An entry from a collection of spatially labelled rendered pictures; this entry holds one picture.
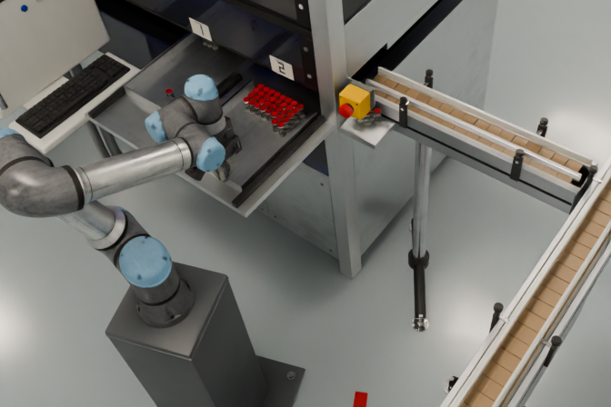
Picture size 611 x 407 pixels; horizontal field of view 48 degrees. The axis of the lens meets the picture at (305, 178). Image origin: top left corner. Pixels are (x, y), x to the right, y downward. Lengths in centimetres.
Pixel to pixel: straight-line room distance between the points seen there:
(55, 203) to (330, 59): 84
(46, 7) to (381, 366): 169
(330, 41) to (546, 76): 189
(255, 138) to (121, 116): 46
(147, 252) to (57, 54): 106
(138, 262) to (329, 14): 77
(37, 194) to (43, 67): 119
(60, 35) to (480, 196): 177
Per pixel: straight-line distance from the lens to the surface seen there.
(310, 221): 262
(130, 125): 222
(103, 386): 277
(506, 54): 366
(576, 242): 180
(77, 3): 256
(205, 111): 170
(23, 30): 247
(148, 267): 170
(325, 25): 182
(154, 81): 234
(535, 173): 190
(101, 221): 172
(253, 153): 202
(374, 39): 205
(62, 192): 143
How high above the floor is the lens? 237
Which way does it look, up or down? 50 degrees down
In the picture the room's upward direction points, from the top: 9 degrees counter-clockwise
